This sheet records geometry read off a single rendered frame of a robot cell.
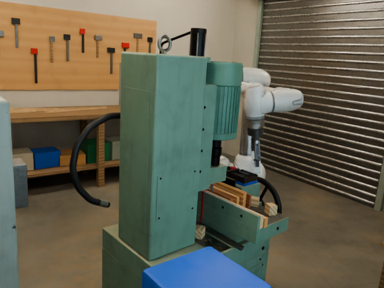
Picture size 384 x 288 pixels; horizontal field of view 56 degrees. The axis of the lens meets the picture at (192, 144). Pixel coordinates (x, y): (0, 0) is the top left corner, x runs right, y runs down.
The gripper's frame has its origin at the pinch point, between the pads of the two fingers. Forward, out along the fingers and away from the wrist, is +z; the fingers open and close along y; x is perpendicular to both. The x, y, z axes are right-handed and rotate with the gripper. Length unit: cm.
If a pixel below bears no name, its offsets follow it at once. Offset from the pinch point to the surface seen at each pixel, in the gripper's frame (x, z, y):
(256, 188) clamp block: -1.8, 5.2, 16.5
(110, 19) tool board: -141, -92, -288
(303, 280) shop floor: 39, 109, -53
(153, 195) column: -42, -14, 62
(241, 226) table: -11.2, 7.2, 47.0
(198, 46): -24, -61, 36
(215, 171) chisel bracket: -20.4, -10.1, 31.2
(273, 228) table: 1.5, 9.8, 45.1
